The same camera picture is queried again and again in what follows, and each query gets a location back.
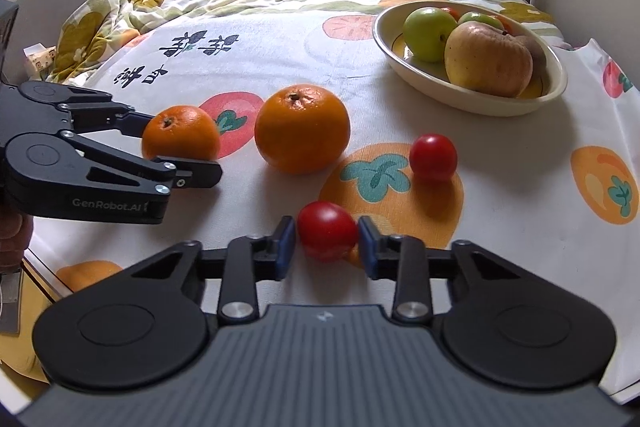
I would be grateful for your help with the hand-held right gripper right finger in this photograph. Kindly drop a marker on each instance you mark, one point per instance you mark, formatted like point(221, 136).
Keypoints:
point(366, 252)

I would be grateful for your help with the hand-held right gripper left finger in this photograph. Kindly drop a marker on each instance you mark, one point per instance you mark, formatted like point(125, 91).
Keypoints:
point(287, 252)

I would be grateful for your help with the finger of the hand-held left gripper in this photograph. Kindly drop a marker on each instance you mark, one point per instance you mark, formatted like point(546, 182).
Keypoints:
point(132, 123)
point(197, 173)

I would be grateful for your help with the small orange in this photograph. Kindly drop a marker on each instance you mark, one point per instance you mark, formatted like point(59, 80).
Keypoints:
point(185, 132)

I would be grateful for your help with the red tomato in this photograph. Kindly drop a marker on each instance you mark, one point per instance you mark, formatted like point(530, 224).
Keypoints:
point(327, 229)
point(433, 157)

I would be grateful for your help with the cream and yellow printed bowl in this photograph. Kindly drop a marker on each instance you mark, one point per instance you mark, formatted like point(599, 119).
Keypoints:
point(415, 77)

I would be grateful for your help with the green apple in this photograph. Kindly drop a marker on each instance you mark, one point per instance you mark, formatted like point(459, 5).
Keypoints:
point(480, 19)
point(430, 34)

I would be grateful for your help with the wrinkled yellow-red apple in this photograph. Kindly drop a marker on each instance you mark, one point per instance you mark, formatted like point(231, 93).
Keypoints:
point(487, 59)

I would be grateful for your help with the brown kiwi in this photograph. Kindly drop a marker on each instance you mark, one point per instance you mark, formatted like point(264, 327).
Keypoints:
point(537, 54)

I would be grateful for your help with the person's left hand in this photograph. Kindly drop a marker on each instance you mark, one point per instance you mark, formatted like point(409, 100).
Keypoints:
point(15, 242)

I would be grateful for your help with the small printed box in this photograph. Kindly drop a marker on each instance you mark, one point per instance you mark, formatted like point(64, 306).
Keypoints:
point(40, 62)

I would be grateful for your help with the large orange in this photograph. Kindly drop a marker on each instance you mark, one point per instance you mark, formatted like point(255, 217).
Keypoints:
point(301, 129)

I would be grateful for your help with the white fruit-print cloth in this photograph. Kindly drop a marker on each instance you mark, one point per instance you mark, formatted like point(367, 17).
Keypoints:
point(525, 187)

